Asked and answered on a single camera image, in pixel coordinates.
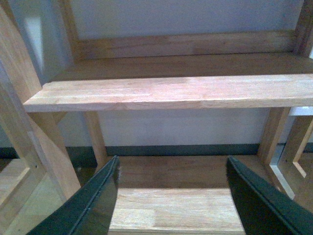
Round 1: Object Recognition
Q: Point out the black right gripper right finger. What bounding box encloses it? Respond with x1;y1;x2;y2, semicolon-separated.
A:
226;156;313;235

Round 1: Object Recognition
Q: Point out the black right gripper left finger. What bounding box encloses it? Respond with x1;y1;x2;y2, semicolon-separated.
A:
28;156;120;235

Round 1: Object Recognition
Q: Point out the wooden shelf unit left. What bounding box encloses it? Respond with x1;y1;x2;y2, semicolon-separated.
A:
0;0;81;234

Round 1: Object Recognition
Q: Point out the wooden shelf unit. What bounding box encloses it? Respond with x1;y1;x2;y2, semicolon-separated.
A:
0;0;81;234
3;0;313;234

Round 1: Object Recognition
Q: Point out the wooden shelf unit right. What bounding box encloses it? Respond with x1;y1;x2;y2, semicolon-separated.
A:
3;0;313;234

